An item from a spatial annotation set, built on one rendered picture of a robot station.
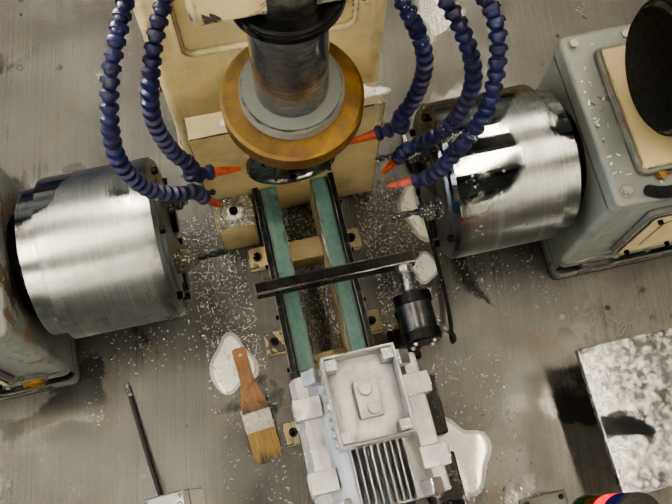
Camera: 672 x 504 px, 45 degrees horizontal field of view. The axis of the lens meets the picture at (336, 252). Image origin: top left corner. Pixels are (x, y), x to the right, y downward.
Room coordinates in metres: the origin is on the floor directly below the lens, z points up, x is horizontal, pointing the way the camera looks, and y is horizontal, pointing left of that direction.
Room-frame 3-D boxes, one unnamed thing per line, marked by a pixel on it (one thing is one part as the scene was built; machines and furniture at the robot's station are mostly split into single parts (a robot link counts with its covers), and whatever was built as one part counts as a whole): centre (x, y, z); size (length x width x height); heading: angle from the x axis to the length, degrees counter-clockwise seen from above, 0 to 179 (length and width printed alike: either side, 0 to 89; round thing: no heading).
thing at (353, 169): (0.61, 0.10, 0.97); 0.30 x 0.11 x 0.34; 106
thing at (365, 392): (0.16, -0.05, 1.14); 0.12 x 0.11 x 0.07; 17
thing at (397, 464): (0.12, -0.06, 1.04); 0.20 x 0.19 x 0.19; 17
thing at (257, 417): (0.19, 0.13, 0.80); 0.21 x 0.05 x 0.01; 21
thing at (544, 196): (0.55, -0.26, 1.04); 0.41 x 0.25 x 0.25; 106
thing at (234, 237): (0.50, 0.18, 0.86); 0.07 x 0.06 x 0.12; 106
